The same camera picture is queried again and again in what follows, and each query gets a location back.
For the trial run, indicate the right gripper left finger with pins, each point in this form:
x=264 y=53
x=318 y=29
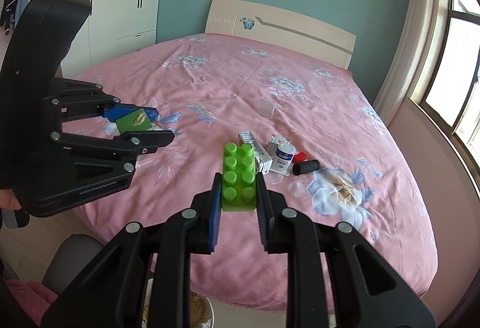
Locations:
x=142 y=266

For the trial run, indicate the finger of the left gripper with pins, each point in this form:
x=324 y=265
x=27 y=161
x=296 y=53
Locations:
x=80 y=100
x=81 y=153

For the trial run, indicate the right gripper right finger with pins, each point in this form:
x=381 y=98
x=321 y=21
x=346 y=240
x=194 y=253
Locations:
x=366 y=290

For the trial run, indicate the small green cube box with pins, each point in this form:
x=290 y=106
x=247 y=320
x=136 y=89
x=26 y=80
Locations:
x=135 y=121

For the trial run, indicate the green toy building block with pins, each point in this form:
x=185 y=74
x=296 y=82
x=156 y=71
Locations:
x=238 y=191

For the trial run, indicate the black foam roller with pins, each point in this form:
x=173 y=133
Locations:
x=305 y=167

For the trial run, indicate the white toothpaste box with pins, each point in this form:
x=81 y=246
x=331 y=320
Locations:
x=263 y=159

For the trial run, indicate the clear round sharpener container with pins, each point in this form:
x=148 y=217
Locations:
x=273 y=178

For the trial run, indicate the red small cap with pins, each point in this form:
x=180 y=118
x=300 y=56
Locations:
x=299 y=157

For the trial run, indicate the white medicine box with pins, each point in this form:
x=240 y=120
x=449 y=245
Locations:
x=273 y=143

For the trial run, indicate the white pill bottle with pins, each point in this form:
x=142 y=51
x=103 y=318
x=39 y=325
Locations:
x=282 y=158

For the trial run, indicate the white trash bin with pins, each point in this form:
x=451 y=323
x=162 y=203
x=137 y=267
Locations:
x=201 y=311

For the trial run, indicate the grey stool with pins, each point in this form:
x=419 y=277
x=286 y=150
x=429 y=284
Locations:
x=71 y=258

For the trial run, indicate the clear small plastic cube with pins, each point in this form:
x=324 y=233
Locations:
x=265 y=109

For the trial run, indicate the pink floral bed sheet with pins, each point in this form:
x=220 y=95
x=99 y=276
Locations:
x=207 y=88

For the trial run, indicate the cream wooden headboard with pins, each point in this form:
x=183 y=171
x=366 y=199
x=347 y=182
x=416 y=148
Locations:
x=282 y=28

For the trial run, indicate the white curtain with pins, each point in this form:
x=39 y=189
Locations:
x=406 y=59

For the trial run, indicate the window with frame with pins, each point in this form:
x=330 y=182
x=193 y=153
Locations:
x=448 y=88

